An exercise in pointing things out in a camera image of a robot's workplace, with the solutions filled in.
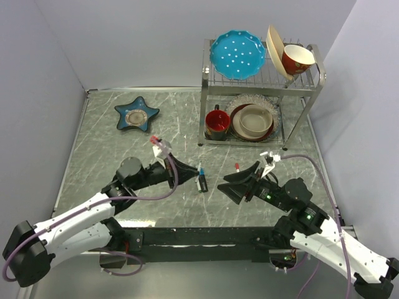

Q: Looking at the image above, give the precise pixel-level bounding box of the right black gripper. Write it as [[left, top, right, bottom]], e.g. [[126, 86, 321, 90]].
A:
[[216, 160, 291, 211]]

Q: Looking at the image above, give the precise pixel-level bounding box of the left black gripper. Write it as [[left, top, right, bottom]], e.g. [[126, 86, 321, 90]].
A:
[[130, 151, 199, 191]]

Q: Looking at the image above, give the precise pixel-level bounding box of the black blue highlighter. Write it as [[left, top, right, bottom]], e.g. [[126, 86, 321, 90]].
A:
[[199, 174, 208, 192]]

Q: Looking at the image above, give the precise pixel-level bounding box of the white pen green tip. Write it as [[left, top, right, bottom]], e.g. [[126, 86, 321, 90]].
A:
[[196, 181, 202, 192]]

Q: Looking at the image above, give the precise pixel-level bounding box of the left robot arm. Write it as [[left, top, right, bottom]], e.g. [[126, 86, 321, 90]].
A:
[[2, 154, 199, 287]]

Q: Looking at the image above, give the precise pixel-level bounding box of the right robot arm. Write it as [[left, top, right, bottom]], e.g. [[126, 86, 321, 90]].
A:
[[218, 163, 398, 298]]

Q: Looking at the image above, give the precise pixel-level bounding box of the red and black mug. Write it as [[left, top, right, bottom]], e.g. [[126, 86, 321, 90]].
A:
[[205, 105, 231, 141]]

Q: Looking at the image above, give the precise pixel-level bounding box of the red rimmed plate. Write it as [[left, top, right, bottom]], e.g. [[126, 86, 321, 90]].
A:
[[230, 104, 274, 142]]

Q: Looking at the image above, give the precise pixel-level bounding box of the beige bowl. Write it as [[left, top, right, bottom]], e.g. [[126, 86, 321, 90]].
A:
[[238, 104, 273, 139]]

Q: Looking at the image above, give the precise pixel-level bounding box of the blue star shaped dish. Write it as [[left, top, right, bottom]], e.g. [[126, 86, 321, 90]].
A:
[[114, 96, 160, 132]]

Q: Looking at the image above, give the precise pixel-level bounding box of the black base bar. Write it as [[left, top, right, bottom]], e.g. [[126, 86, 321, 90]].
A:
[[99, 225, 300, 270]]

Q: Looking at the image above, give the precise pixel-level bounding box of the metal dish rack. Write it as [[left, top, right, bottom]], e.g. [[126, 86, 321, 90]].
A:
[[197, 39, 327, 151]]

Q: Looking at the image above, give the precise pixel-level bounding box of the blue polka dot plate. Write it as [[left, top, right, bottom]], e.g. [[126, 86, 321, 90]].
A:
[[209, 30, 266, 80]]

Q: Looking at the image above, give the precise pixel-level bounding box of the red bowl white inside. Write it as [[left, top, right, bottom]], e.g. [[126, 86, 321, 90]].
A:
[[282, 44, 315, 75]]

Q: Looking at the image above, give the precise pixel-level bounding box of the cream plate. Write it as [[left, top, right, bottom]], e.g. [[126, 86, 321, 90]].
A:
[[266, 25, 293, 81]]

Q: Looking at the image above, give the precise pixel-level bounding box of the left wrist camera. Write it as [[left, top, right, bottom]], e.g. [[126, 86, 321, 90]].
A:
[[150, 135, 171, 168]]

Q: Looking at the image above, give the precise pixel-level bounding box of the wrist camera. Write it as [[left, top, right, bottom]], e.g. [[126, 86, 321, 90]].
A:
[[260, 151, 281, 178], [150, 135, 171, 168]]

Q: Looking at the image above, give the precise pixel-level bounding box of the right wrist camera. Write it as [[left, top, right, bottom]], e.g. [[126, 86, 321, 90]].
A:
[[260, 151, 281, 178]]

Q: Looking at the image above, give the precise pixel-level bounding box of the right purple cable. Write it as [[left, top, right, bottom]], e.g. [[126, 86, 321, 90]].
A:
[[280, 154, 353, 299]]

